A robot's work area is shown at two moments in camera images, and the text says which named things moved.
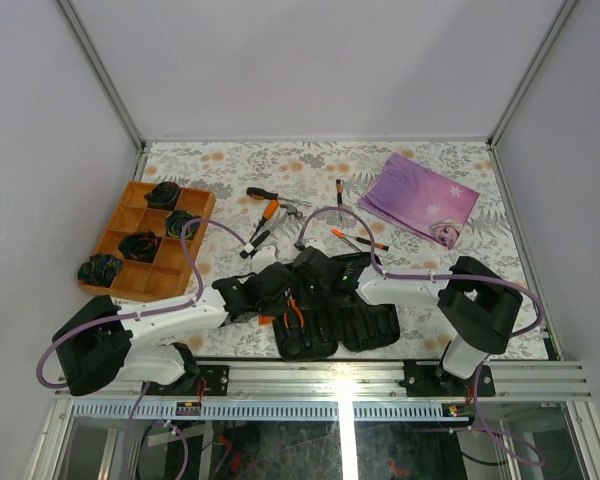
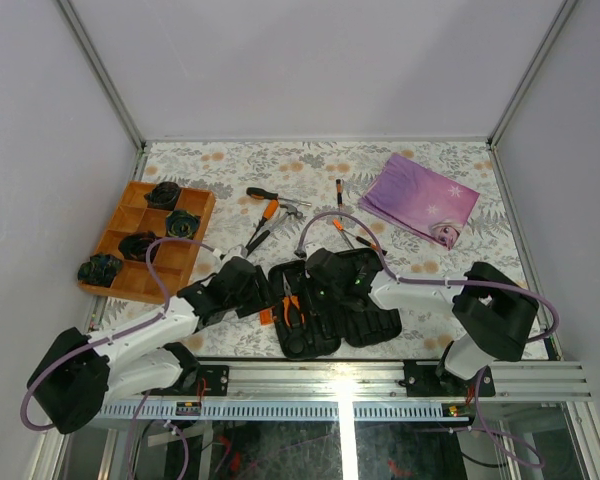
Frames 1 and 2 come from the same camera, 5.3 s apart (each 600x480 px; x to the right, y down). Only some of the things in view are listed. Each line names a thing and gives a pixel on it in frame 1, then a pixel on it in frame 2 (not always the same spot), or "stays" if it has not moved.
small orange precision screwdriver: x=342 y=236 → x=339 y=225
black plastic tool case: x=353 y=323 stays
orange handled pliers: x=291 y=301 stays
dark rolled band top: x=165 y=195 stays
